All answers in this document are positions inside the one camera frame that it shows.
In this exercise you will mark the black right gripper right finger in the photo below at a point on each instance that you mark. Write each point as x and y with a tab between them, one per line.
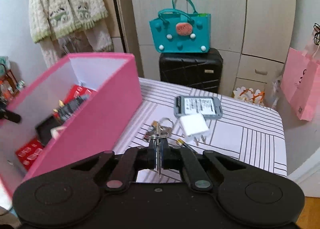
188	165

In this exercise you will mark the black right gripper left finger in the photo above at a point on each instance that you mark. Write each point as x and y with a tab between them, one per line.
123	169

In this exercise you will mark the silver key bunch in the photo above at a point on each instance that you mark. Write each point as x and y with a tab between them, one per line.
158	138

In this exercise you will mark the white charger plug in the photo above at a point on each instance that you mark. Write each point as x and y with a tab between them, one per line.
194	127

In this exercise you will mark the grey portable wifi router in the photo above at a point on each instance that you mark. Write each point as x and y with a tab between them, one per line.
210	107

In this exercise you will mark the pink cardboard box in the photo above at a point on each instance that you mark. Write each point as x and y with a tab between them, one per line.
95	126

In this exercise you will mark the small aa battery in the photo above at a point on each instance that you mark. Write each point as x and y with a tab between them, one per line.
181	143

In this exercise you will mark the striped white tablecloth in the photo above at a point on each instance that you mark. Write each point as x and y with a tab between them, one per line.
246	132

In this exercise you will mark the black suitcase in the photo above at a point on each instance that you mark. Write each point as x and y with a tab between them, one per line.
196	70

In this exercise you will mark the teal felt handbag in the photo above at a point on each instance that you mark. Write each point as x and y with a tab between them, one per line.
175	31

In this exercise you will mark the pink paper shopping bag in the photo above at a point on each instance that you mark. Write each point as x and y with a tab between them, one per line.
300	81

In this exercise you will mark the beige wardrobe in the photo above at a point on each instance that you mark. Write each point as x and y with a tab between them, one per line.
252	36

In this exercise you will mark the cream knitted cardigan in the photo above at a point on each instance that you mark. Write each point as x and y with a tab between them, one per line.
66	26

